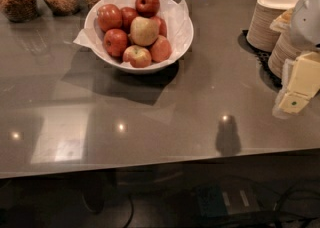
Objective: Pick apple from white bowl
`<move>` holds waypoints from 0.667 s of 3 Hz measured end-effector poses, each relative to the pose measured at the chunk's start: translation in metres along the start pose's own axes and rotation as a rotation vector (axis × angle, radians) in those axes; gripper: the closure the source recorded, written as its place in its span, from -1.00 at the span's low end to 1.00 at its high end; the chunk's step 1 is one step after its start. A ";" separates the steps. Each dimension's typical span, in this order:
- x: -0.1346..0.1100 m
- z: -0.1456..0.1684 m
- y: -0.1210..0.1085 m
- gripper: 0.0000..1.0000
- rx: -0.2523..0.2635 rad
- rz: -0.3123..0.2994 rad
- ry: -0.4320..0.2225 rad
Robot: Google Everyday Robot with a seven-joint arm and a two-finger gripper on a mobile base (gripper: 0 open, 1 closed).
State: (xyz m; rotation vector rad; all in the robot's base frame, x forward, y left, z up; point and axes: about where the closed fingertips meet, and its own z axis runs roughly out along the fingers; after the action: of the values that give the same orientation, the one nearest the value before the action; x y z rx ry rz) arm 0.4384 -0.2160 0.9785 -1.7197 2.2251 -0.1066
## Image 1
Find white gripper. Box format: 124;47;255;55
270;0;320;114

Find yellow-green apple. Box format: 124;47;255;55
130;17;159;46

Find white ceramic bowl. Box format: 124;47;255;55
83;0;195;75

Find white paper bowl liner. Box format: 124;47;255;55
72;0;192;69

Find red apple lower right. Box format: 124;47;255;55
149;35;172;63

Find red apple behind centre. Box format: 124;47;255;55
151;16;167;37

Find red apple at top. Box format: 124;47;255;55
135;0;160;17

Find red-yellow front apple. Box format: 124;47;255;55
123;45;152;68

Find dark red middle apple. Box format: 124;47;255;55
120;7;139;33

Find red apple lower left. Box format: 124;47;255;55
103;29;128;58

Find red apple upper left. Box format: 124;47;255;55
97;4;122;32

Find front stack paper bowls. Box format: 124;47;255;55
268;31;302;78

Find stack paper bowls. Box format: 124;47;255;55
268;31;302;78
246;0;298;52

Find black rubber mat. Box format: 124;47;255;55
242;30;282;92

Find back stack paper bowls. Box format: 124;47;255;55
246;0;298;52

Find dark box under table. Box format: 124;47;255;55
194;182;260;218

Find black cable on floor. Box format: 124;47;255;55
273;180;320;228

